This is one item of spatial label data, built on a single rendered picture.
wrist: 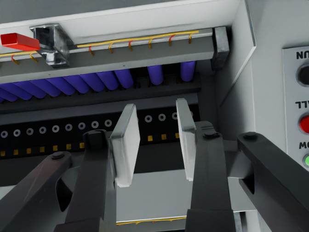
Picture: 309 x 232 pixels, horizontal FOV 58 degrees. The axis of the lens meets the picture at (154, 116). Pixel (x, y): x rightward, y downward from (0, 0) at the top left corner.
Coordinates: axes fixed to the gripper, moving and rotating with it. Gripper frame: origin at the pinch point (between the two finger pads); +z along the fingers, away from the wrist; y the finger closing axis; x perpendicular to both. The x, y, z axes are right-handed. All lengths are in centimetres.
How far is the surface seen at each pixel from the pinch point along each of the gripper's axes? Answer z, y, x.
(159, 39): 12.7, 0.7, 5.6
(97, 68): 12.9, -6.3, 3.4
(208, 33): 12.7, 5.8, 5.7
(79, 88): 18.8, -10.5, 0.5
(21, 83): 15.6, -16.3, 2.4
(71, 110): 23.7, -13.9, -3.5
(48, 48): 8.1, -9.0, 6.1
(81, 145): 21.3, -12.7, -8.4
